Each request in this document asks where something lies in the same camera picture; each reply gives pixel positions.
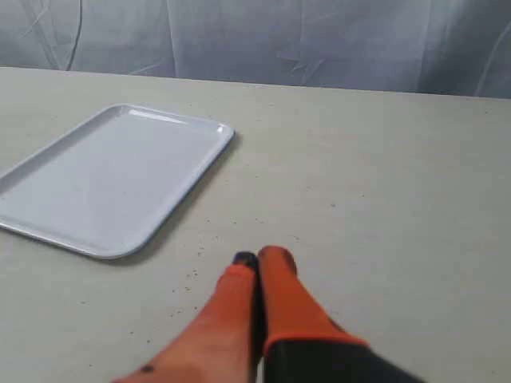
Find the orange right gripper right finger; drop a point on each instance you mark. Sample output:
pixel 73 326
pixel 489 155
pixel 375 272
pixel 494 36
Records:
pixel 303 343

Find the white rectangular plastic tray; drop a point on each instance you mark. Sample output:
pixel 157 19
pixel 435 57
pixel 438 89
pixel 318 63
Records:
pixel 105 187

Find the grey wrinkled backdrop curtain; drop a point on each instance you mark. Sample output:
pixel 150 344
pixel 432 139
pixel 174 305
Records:
pixel 445 47

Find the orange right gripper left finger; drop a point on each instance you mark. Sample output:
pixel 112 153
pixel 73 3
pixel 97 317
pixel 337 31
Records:
pixel 221 344

